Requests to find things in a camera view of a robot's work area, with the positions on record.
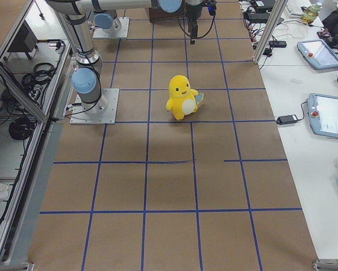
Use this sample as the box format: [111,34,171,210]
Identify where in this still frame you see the yellow plush dinosaur toy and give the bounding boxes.
[166,75,204,121]

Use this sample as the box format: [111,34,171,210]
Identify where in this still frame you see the yellow drink bottle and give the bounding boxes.
[301,2,322,24]

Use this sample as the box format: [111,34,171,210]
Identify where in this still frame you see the upper teach pendant tablet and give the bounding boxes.
[297,40,338,69]

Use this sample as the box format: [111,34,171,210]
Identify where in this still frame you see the teach pendant tablet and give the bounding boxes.
[307,93,338,139]
[297,40,338,69]

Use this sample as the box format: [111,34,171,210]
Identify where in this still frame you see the black power adapter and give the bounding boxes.
[276,115,299,125]

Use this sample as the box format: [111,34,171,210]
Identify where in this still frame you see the lower teach pendant tablet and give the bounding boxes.
[307,93,338,139]

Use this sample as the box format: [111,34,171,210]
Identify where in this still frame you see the black electronics box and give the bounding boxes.
[7,20,38,59]

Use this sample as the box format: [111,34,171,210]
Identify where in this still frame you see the aluminium frame post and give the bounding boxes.
[252,0,287,64]

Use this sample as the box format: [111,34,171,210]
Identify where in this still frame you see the coiled black cables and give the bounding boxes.
[21,62,54,88]

